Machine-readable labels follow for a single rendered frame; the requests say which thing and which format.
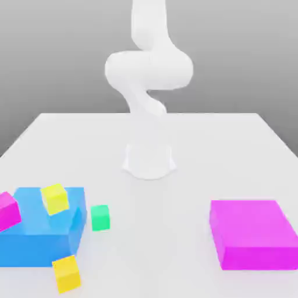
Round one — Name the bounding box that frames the small green cube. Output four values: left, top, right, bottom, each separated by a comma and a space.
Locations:
90, 204, 111, 232

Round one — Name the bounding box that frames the small lime yellow cube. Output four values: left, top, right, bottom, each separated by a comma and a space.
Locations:
40, 183, 70, 216

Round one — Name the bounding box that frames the large magenta box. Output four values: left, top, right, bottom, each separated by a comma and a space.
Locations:
208, 199, 298, 271

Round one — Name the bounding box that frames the small golden yellow cube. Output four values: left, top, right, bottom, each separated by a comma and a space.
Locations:
51, 255, 82, 295

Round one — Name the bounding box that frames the small magenta cube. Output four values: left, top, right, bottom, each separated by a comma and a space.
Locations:
0, 191, 22, 233

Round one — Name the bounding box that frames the large blue box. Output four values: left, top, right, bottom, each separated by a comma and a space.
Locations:
0, 186, 88, 268

